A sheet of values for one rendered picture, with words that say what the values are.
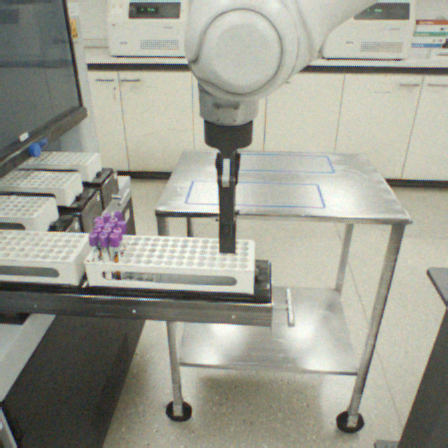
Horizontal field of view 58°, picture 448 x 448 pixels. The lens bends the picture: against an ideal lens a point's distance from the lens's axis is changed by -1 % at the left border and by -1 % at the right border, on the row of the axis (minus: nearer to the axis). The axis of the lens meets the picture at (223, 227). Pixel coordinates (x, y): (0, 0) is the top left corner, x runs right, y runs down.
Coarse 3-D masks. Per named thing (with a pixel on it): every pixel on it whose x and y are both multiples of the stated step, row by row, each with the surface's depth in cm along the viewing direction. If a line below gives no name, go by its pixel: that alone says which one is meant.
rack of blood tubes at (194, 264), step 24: (144, 240) 79; (168, 240) 79; (192, 240) 78; (216, 240) 78; (240, 240) 78; (96, 264) 71; (120, 264) 71; (144, 264) 71; (168, 264) 72; (192, 264) 72; (216, 264) 71; (240, 264) 71; (168, 288) 72; (192, 288) 72; (216, 288) 72; (240, 288) 71
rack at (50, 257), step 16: (0, 240) 78; (16, 240) 78; (32, 240) 78; (48, 240) 79; (64, 240) 78; (80, 240) 78; (0, 256) 73; (16, 256) 74; (32, 256) 73; (48, 256) 74; (64, 256) 73; (80, 256) 75; (0, 272) 78; (16, 272) 78; (32, 272) 78; (48, 272) 78; (64, 272) 73; (80, 272) 75
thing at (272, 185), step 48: (192, 192) 107; (240, 192) 107; (288, 192) 107; (336, 192) 107; (384, 192) 107; (288, 288) 159; (336, 288) 158; (384, 288) 105; (192, 336) 136; (240, 336) 136; (288, 336) 136; (336, 336) 136
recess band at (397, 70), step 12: (324, 72) 275; (336, 72) 275; (348, 72) 274; (360, 72) 273; (372, 72) 273; (384, 72) 272; (396, 72) 272; (408, 72) 271; (420, 72) 270; (432, 72) 270; (444, 72) 269
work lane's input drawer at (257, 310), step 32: (0, 288) 75; (32, 288) 74; (64, 288) 73; (96, 288) 73; (128, 288) 73; (256, 288) 73; (160, 320) 74; (192, 320) 73; (224, 320) 73; (256, 320) 72; (288, 320) 75
